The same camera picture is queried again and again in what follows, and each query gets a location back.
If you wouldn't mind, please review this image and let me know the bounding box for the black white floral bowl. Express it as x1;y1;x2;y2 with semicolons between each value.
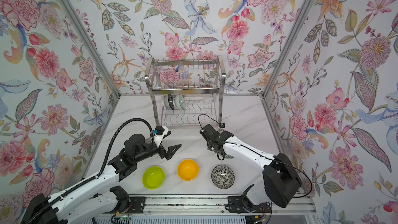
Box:
211;164;235;189

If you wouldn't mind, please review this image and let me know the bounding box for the dark patterned bowl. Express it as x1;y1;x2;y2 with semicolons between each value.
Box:
163;94;175;110

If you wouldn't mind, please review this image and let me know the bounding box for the pale green bowl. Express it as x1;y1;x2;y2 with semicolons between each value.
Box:
174;94;184;110

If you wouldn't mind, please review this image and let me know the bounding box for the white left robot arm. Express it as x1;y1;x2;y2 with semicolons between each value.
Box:
21;131;181;224

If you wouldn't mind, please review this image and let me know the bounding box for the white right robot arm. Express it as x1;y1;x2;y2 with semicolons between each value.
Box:
200;124;302;211

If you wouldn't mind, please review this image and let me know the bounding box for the stainless steel dish rack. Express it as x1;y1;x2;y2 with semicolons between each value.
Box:
144;56;227;127

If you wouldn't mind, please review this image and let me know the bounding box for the yellow bowl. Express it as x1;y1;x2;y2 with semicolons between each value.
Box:
177;159;199;181

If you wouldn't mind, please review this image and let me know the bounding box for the lime green bowl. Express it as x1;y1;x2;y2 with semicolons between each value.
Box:
142;166;165;190

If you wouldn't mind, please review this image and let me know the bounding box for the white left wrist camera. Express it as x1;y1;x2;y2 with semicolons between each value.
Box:
151;125;170;148

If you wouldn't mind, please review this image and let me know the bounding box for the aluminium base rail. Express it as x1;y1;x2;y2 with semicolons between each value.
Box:
124;194;317;217

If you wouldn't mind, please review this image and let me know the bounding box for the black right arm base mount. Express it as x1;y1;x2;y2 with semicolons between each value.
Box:
225;184;272;215

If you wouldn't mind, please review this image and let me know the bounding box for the black corrugated cable hose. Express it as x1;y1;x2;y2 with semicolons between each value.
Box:
26;118;154;224

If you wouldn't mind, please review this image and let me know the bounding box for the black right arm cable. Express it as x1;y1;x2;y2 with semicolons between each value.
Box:
197;113;313;199

